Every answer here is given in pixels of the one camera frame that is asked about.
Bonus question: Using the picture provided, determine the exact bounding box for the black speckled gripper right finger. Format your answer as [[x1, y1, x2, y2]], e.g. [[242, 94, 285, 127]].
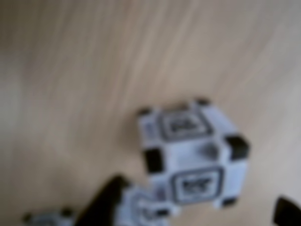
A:
[[272, 194, 301, 226]]

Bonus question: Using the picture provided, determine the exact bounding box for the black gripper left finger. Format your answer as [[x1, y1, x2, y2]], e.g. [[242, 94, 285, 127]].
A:
[[74, 175, 132, 226]]

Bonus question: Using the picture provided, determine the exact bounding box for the white cube with stacked-diamonds symbol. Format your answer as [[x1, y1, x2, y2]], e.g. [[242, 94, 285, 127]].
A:
[[117, 183, 182, 226]]

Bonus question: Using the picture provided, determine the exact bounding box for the white cube with crossed-lines symbol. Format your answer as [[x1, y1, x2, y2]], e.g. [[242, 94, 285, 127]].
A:
[[137, 97, 250, 210]]

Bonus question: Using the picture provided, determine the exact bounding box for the white cube with lightning symbol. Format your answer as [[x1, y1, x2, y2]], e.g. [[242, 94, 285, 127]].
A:
[[22, 207, 74, 226]]

